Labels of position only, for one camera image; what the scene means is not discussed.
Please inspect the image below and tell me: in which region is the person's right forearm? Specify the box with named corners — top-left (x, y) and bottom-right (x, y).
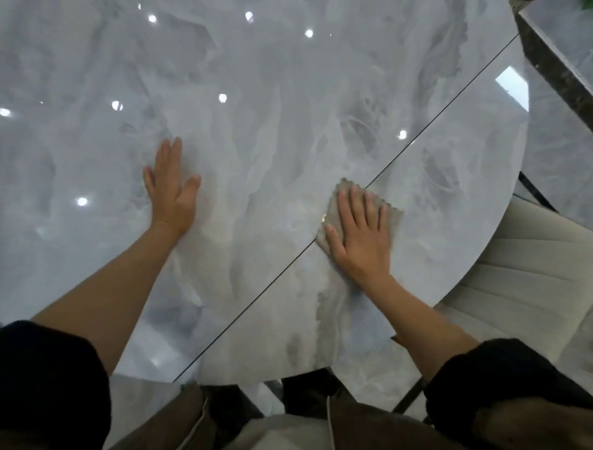
top-left (366, 273), bottom-right (481, 383)

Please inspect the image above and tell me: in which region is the cream orange chair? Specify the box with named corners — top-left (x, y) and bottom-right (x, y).
top-left (391, 194), bottom-right (593, 416)

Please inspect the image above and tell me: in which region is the person's left forearm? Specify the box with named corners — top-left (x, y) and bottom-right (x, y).
top-left (30, 222), bottom-right (186, 376)

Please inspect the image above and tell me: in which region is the person's black shirt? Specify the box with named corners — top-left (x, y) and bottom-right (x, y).
top-left (0, 320), bottom-right (593, 450)

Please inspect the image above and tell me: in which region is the grey cleaning cloth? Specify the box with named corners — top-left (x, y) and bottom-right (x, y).
top-left (316, 177), bottom-right (405, 260)

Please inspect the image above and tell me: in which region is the grey marble dining table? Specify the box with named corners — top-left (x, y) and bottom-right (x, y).
top-left (0, 0), bottom-right (531, 386)

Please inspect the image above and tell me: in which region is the person's left hand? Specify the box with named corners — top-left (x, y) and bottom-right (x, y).
top-left (142, 137), bottom-right (203, 237)

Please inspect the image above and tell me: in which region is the person's brown vest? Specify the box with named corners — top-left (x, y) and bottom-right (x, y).
top-left (109, 380), bottom-right (593, 450)

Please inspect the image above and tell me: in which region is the person's right hand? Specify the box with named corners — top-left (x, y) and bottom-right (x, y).
top-left (324, 185), bottom-right (395, 286)

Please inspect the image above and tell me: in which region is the person's cream top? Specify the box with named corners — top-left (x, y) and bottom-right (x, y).
top-left (233, 415), bottom-right (334, 450)

